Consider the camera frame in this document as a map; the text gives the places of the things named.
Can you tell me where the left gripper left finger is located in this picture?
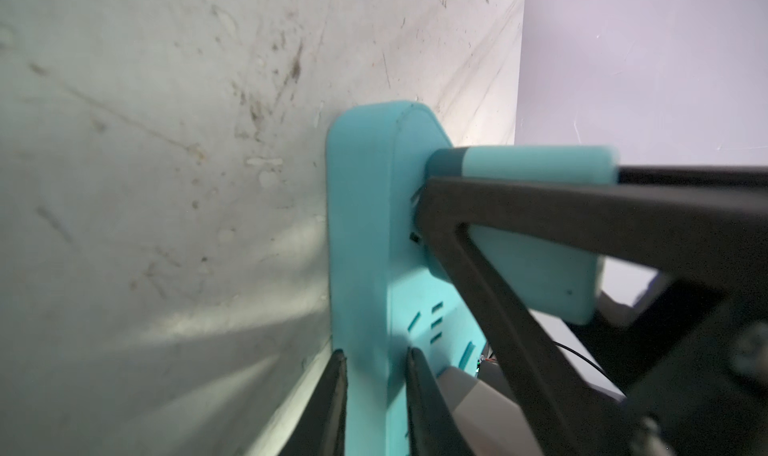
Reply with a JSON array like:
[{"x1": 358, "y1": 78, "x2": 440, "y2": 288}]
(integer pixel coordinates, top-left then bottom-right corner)
[{"x1": 279, "y1": 349, "x2": 348, "y2": 456}]

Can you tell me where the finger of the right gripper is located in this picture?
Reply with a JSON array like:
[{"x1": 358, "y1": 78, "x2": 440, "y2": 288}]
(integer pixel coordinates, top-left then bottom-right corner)
[{"x1": 416, "y1": 176, "x2": 767, "y2": 455}]

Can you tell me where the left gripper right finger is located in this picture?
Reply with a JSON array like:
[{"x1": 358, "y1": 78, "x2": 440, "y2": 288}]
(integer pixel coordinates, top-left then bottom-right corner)
[{"x1": 405, "y1": 348, "x2": 473, "y2": 456}]

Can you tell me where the teal power strip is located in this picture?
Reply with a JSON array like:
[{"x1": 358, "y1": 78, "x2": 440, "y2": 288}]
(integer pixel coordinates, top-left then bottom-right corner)
[{"x1": 326, "y1": 101, "x2": 486, "y2": 455}]

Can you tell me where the teal adapter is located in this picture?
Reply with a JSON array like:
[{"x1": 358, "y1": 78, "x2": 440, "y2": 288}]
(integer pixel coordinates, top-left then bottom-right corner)
[{"x1": 425, "y1": 146, "x2": 619, "y2": 325}]

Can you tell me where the pink adapter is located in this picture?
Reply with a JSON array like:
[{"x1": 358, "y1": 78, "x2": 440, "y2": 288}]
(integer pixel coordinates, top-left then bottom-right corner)
[{"x1": 437, "y1": 367, "x2": 543, "y2": 456}]

